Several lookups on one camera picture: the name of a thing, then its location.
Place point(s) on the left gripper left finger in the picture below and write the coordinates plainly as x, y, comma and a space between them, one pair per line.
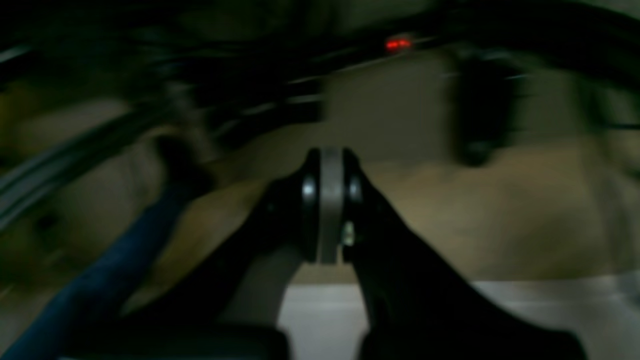
310, 204

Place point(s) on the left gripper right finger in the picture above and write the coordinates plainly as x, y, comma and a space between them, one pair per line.
339, 191

